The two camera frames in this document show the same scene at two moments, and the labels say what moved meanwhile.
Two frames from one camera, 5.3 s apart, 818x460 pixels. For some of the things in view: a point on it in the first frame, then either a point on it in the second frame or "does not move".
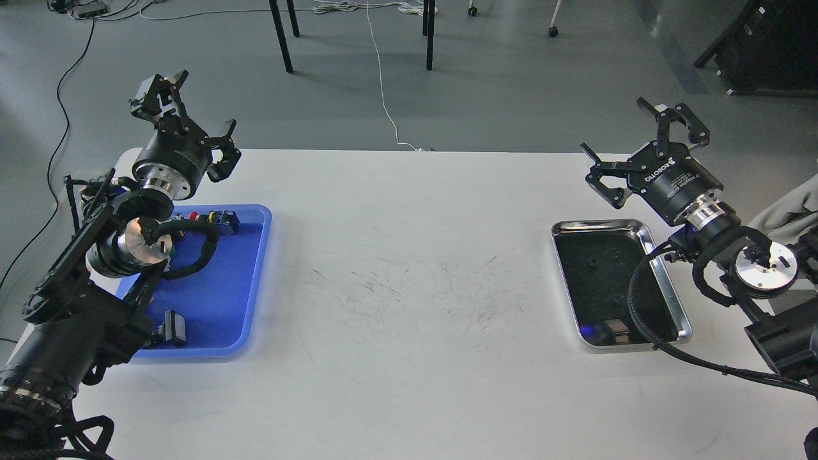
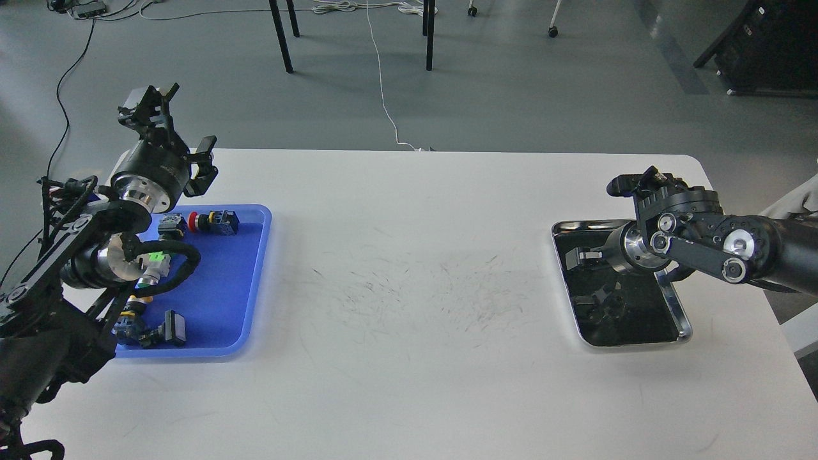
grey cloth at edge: (786, 222) does not move
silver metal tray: (597, 258) does not move
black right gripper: (665, 176) -> (625, 251)
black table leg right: (429, 11) does not move
